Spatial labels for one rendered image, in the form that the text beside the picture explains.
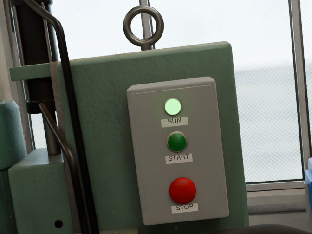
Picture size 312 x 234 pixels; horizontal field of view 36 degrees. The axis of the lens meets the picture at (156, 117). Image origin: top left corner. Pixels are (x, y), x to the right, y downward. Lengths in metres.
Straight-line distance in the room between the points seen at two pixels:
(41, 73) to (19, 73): 0.03
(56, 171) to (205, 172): 0.22
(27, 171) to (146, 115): 0.22
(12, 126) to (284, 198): 1.56
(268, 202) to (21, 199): 1.55
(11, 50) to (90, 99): 1.72
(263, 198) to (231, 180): 1.51
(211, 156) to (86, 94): 0.17
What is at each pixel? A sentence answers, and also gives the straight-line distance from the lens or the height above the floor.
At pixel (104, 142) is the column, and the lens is 0.61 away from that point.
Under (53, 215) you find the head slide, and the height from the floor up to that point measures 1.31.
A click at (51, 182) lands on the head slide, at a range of 0.68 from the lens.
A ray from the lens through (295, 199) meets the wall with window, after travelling 2.14.
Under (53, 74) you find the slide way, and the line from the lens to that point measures 0.65.
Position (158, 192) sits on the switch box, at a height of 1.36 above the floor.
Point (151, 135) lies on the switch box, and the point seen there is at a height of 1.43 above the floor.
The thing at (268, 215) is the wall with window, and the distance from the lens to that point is 2.15.
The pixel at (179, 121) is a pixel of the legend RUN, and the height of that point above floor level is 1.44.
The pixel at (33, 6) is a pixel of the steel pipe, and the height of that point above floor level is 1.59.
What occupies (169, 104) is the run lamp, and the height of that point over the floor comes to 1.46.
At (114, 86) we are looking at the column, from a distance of 0.60.
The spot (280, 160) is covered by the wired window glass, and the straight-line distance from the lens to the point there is 2.16.
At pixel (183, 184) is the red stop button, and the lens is 0.54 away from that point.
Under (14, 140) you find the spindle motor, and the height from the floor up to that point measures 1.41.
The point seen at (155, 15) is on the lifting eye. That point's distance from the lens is 0.70.
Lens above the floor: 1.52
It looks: 8 degrees down
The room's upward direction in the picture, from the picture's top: 7 degrees counter-clockwise
